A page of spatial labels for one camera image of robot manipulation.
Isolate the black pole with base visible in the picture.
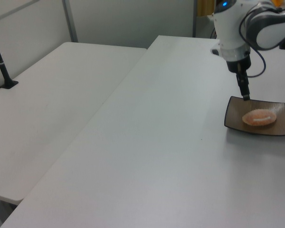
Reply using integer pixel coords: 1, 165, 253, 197
0, 25, 19, 90

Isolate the yellow background object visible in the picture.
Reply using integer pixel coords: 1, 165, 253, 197
196, 0, 215, 18

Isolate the sugared bread roll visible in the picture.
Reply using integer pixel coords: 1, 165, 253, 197
242, 109, 277, 127

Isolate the slim aluminium partition post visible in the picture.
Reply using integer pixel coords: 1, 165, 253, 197
192, 0, 198, 38

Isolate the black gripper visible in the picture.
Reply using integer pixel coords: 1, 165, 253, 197
226, 57, 252, 102

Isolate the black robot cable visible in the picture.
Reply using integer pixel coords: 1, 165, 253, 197
238, 4, 268, 78

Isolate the brown square ceramic plate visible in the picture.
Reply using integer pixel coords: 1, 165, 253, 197
224, 95, 285, 136

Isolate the wide aluminium partition post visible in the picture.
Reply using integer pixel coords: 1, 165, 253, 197
62, 0, 78, 44

